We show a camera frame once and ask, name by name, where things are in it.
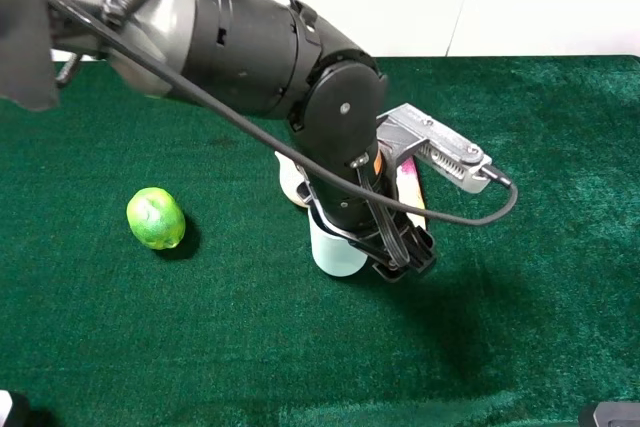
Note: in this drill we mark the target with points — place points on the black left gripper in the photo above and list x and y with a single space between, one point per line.
393 244

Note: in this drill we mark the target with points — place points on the white plastic cup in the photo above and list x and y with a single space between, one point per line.
332 254

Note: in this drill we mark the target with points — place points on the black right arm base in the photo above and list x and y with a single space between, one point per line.
610 414

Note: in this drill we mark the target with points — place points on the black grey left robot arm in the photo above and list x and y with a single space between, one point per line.
249 58

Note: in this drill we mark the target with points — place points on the beige garlic bulb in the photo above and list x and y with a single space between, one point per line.
291 181

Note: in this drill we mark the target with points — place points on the green felt table mat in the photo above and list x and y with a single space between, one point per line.
522 322

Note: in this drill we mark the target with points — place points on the green lime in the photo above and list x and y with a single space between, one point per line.
156 219

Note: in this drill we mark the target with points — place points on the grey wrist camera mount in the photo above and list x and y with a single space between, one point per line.
406 131

